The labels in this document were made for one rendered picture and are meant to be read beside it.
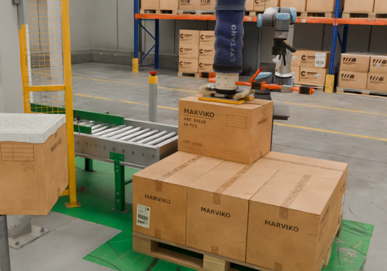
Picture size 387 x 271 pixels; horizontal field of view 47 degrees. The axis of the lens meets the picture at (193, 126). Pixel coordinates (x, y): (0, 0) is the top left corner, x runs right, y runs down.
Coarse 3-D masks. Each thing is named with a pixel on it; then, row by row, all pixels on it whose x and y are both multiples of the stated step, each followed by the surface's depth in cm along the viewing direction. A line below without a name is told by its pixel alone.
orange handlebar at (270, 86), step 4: (212, 76) 367; (208, 80) 338; (212, 80) 337; (236, 84) 328; (240, 84) 326; (244, 84) 325; (248, 84) 323; (264, 84) 322; (268, 84) 321; (272, 84) 318; (276, 84) 319; (268, 88) 317; (272, 88) 315; (276, 88) 313; (280, 88) 312; (292, 88) 308; (296, 88) 307; (312, 92) 303
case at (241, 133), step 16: (192, 96) 347; (192, 112) 329; (208, 112) 322; (224, 112) 315; (240, 112) 309; (256, 112) 311; (272, 112) 339; (192, 128) 332; (208, 128) 324; (224, 128) 318; (240, 128) 311; (256, 128) 315; (192, 144) 334; (208, 144) 327; (224, 144) 320; (240, 144) 314; (256, 144) 319; (240, 160) 316
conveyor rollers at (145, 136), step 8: (32, 112) 458; (80, 120) 429; (88, 120) 438; (96, 128) 408; (104, 128) 405; (112, 128) 402; (120, 128) 411; (128, 128) 407; (136, 128) 405; (104, 136) 377; (112, 136) 375; (120, 136) 382; (128, 136) 378; (136, 136) 387; (144, 136) 382; (152, 136) 379; (160, 136) 388; (168, 136) 383; (176, 136) 380; (152, 144) 360
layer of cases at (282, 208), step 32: (192, 160) 320; (224, 160) 323; (256, 160) 324; (288, 160) 326; (320, 160) 328; (160, 192) 280; (192, 192) 269; (224, 192) 262; (256, 192) 265; (288, 192) 265; (320, 192) 266; (160, 224) 285; (192, 224) 274; (224, 224) 264; (256, 224) 254; (288, 224) 245; (320, 224) 242; (224, 256) 268; (256, 256) 258; (288, 256) 249; (320, 256) 257
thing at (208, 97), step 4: (200, 96) 334; (204, 96) 332; (208, 96) 332; (212, 96) 331; (216, 96) 333; (228, 96) 324; (208, 100) 329; (212, 100) 327; (216, 100) 326; (220, 100) 324; (224, 100) 323; (228, 100) 321; (232, 100) 321; (236, 100) 320; (240, 100) 322; (244, 100) 325
